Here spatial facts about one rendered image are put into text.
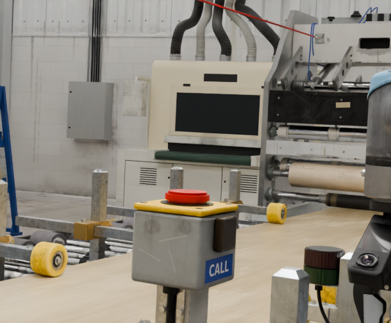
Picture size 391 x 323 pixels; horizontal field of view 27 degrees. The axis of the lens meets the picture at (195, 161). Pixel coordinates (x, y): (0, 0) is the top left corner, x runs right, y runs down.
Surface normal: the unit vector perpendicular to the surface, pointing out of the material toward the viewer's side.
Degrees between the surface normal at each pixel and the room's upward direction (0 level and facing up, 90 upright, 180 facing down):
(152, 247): 90
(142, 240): 90
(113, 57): 90
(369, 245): 33
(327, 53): 90
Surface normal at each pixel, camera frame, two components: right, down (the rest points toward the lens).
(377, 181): -0.80, 0.00
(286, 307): -0.48, 0.02
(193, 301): 0.87, 0.07
